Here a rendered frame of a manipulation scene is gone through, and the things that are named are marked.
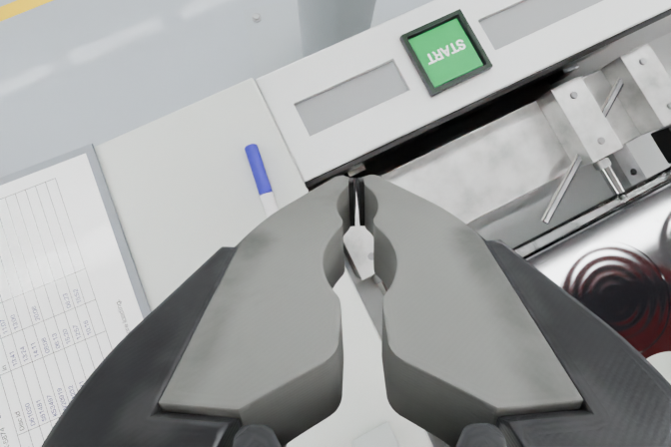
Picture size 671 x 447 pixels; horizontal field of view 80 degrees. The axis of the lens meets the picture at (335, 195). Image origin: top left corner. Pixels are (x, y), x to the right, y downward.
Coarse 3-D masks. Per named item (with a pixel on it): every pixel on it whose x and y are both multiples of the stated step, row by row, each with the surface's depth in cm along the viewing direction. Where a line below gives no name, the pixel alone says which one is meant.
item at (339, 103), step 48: (480, 0) 34; (528, 0) 35; (576, 0) 35; (624, 0) 34; (336, 48) 33; (384, 48) 33; (528, 48) 34; (576, 48) 34; (288, 96) 32; (336, 96) 33; (384, 96) 33; (432, 96) 33; (480, 96) 33; (288, 144) 32; (336, 144) 32
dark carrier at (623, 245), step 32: (608, 224) 38; (640, 224) 38; (544, 256) 37; (576, 256) 37; (608, 256) 37; (640, 256) 37; (576, 288) 37; (608, 288) 37; (640, 288) 37; (608, 320) 36; (640, 320) 36; (640, 352) 36
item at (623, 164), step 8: (624, 144) 44; (616, 152) 44; (624, 152) 44; (616, 160) 44; (624, 160) 44; (632, 160) 44; (616, 168) 44; (624, 168) 44; (632, 168) 44; (640, 168) 44; (616, 176) 45; (624, 176) 44; (632, 176) 44; (640, 176) 44; (624, 184) 44; (632, 184) 44; (640, 200) 43; (624, 208) 46
